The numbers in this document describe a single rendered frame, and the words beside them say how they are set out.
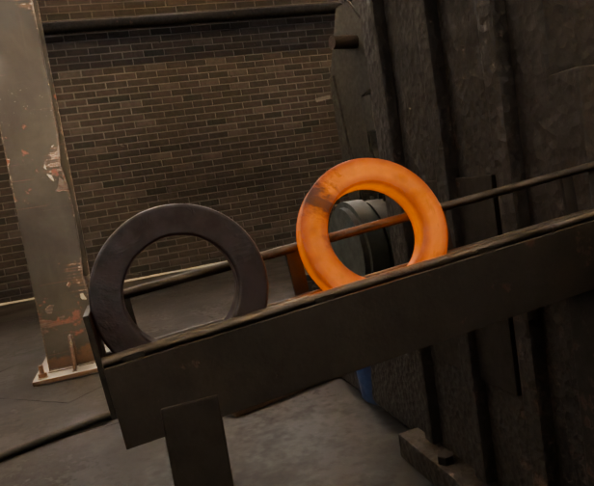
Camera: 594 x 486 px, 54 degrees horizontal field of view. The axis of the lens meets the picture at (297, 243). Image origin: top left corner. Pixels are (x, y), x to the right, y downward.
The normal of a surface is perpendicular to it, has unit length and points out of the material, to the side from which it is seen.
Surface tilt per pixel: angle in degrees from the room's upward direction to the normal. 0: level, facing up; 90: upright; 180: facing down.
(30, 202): 90
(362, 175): 73
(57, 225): 90
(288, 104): 90
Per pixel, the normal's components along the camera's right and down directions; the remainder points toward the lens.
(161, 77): 0.29, 0.05
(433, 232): 0.21, -0.23
